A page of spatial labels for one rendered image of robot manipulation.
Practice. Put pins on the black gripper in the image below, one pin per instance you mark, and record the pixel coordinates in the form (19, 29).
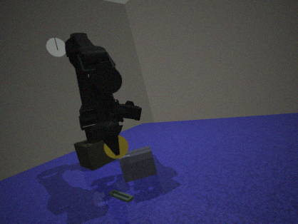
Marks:
(107, 127)

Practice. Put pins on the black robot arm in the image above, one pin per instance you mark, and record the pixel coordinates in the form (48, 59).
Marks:
(104, 80)

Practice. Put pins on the gold coin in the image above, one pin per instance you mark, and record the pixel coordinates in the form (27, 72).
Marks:
(123, 148)

